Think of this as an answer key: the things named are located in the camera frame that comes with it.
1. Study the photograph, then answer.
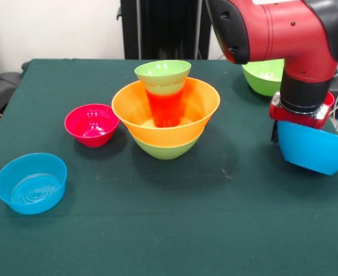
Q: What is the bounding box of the red plastic cup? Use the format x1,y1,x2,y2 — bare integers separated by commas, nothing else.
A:
326,91,336,114

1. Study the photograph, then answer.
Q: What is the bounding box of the large blue plastic bowl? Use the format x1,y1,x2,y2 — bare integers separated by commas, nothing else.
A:
277,120,338,176

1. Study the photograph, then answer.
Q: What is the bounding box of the small blue plastic bowl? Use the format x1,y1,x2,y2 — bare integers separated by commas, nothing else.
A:
0,152,68,216

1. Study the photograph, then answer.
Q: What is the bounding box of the large orange plastic bowl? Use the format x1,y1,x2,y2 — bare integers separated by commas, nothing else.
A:
111,76,221,149

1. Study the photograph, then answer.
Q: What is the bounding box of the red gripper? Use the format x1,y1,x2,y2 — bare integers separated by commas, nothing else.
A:
268,91,333,144

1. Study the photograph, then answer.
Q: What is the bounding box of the large green plastic bowl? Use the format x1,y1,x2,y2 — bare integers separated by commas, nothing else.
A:
242,59,286,97
132,134,201,160

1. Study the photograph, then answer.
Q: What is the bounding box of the orange plastic cup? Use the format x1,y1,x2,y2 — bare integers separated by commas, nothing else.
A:
145,87,184,128

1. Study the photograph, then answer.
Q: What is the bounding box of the black chair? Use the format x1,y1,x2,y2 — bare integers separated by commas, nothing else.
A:
0,37,22,116

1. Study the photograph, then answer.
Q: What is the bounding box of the dark green table cloth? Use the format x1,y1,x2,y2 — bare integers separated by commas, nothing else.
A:
0,58,338,276

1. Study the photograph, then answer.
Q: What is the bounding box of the small green plastic bowl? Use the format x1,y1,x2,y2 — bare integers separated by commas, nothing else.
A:
134,59,192,95

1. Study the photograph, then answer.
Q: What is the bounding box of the small pink plastic bowl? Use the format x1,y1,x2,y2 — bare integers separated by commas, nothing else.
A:
64,103,120,148

